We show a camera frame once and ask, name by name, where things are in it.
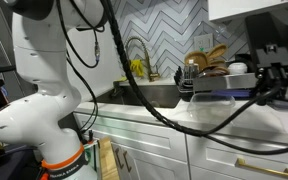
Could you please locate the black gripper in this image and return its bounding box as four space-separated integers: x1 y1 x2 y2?
245 12 288 104

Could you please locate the white lidded jar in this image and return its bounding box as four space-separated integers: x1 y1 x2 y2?
228 62 249 75

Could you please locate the black dish drying rack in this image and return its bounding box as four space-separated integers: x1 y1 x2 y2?
173 64 262 101

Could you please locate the clear bottle with cap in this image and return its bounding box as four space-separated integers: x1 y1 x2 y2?
187 59 200 80

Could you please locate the gold spring kitchen faucet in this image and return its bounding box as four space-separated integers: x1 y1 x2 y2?
124 35 161 83

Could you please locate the stainless steel sink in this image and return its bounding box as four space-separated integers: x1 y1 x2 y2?
93 84 182 109

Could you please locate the yellow rubber glove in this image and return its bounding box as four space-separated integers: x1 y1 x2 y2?
130 59 146 78

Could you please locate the white base cabinet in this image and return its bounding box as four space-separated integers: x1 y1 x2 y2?
73 111 288 180

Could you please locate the wooden cutting board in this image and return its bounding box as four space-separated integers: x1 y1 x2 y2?
98 136 120 180

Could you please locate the dark robot cart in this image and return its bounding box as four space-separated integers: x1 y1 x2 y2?
0 143 47 180

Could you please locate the smooth black gripper cable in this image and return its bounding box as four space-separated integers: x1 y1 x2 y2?
183 83 288 156

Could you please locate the white wall cabinet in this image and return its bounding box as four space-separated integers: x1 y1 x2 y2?
207 0 288 23

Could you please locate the white wall outlet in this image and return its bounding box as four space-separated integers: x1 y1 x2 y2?
193 33 214 54

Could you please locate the gold drawer handle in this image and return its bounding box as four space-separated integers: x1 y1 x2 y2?
234 157 288 179

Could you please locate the black corrugated cable conduit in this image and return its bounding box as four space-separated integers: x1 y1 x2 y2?
100 0 202 137

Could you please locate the dark cabinet door handle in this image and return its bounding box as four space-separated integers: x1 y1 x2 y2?
114 147 125 170
122 150 133 174

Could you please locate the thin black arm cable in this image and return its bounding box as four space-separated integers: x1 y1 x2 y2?
55 0 106 134

